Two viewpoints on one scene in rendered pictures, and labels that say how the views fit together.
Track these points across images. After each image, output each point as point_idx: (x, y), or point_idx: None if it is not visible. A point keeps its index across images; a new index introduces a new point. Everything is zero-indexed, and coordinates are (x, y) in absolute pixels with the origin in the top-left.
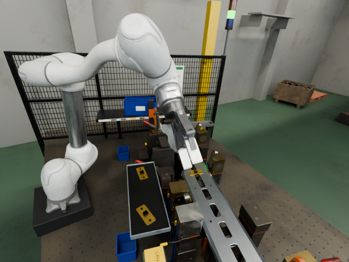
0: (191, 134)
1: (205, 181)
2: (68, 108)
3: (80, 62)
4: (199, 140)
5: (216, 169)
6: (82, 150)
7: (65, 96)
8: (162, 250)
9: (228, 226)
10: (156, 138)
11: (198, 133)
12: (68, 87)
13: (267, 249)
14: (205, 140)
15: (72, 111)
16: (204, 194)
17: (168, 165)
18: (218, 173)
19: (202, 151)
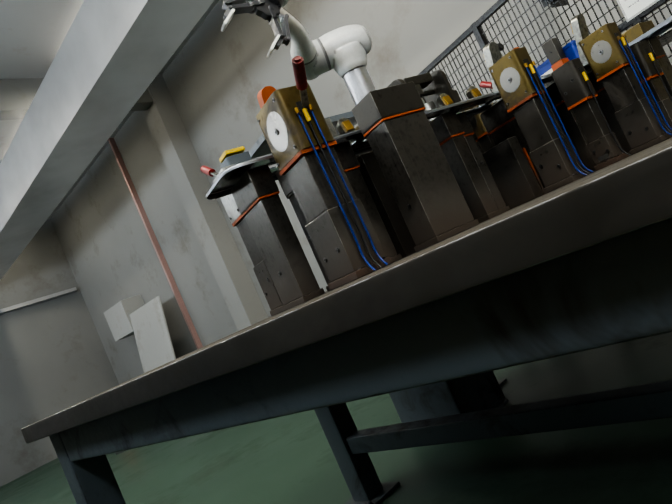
0: (224, 6)
1: (438, 113)
2: (353, 98)
3: (343, 31)
4: (595, 62)
5: (508, 91)
6: None
7: (346, 84)
8: (238, 147)
9: (348, 140)
10: (427, 86)
11: (580, 45)
12: (338, 67)
13: (490, 219)
14: (614, 53)
15: (357, 100)
16: (447, 147)
17: None
18: (522, 102)
19: (559, 79)
